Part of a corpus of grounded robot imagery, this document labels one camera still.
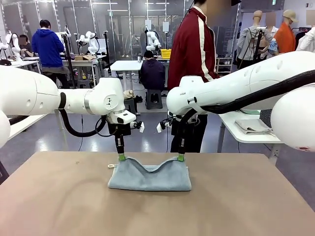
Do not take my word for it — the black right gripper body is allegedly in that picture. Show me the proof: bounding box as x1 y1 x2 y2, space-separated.
171 118 189 140

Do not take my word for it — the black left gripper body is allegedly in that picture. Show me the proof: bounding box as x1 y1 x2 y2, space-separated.
107 122 132 137

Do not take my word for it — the light blue terry towel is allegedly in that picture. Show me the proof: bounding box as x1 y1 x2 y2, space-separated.
107 157 192 192

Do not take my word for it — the stack of folded green towels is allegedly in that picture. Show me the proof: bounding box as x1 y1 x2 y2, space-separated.
234 118 275 136

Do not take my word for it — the grey plastic step stool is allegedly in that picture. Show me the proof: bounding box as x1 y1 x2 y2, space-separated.
124 98 138 115
145 89 163 110

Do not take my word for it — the white table with rounded corners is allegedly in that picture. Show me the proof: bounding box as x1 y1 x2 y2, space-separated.
218 110 284 158

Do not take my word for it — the seated person in dark hoodie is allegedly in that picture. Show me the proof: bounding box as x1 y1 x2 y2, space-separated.
139 50 166 90

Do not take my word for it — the white background desk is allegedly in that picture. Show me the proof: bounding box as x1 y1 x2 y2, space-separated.
110 60 144 82

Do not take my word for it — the white shoe shelf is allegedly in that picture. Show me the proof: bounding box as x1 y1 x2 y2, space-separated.
216 57 234 74

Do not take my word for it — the person in red jacket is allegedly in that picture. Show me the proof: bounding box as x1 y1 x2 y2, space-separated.
167 0 237 153

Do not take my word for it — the black tripod stand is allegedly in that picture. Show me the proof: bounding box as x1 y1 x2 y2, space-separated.
237 27 265 69
61 34 77 88

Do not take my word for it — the person in blue hoodie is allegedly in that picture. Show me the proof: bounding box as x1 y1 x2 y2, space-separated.
31 19 72 89

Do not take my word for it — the mannequin in grey shirt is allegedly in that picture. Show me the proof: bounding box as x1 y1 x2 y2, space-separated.
236 10 274 69

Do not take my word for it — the seated person in dark shirt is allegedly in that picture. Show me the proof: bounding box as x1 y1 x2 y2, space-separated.
19 34 34 58

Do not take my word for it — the mannequin in floral blue shirt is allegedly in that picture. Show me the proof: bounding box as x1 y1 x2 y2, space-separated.
260 24 280 59

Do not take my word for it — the mannequin in orange top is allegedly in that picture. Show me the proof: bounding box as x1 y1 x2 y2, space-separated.
273 9 297 54

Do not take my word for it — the mannequin with orange trousers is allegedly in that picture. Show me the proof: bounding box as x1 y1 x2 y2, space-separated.
296 24 315 53

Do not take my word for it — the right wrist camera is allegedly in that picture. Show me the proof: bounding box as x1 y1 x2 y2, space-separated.
157 120 173 133

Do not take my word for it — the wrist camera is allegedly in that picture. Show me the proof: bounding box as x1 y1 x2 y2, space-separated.
129 120 145 133
157 120 173 133

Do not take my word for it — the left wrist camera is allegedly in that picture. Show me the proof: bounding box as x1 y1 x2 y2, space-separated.
129 120 145 133

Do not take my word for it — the black left arm hose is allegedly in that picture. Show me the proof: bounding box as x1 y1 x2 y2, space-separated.
8 92 109 138

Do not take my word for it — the black arm hose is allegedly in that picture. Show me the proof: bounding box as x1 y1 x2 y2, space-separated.
8 92 109 138
179 70 315 123

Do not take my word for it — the black camera pole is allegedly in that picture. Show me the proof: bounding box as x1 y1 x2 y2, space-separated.
103 30 112 74

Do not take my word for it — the black right arm hose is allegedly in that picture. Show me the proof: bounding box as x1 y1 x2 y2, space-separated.
179 70 315 123

